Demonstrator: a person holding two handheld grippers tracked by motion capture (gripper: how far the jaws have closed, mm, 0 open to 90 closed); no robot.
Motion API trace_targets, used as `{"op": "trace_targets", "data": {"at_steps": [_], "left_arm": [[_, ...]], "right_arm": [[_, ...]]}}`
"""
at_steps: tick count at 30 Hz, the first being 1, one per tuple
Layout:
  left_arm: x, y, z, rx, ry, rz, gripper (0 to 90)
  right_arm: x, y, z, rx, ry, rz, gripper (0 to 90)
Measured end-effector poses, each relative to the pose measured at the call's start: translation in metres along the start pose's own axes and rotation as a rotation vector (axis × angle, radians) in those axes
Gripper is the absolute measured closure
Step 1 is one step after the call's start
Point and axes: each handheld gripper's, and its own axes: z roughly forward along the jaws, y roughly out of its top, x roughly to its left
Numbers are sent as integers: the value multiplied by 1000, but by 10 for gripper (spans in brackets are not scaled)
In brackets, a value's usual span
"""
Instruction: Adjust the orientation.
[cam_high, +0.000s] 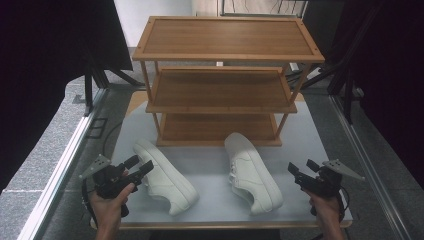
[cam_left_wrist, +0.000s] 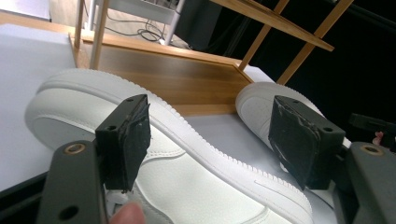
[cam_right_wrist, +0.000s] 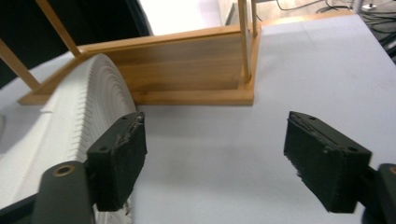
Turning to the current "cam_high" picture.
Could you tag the person's right hand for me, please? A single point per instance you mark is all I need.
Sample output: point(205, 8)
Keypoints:
point(325, 208)

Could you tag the black metal stand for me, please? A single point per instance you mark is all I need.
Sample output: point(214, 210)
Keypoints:
point(88, 90)
point(348, 96)

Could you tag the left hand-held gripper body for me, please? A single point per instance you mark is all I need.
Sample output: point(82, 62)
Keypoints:
point(108, 180)

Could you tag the wooden three-tier shoe rack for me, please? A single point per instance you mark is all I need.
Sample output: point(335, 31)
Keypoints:
point(226, 36)

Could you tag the aluminium rail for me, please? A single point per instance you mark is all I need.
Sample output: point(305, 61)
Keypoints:
point(370, 166)
point(63, 166)

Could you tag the white sneaker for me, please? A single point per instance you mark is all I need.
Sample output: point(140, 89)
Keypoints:
point(168, 185)
point(255, 181)

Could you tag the person's left hand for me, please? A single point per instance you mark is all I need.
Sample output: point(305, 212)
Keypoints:
point(108, 210)

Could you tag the dark curtain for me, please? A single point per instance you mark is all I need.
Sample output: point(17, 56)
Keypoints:
point(40, 66)
point(393, 66)

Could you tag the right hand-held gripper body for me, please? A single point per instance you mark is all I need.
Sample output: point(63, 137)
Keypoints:
point(325, 185)

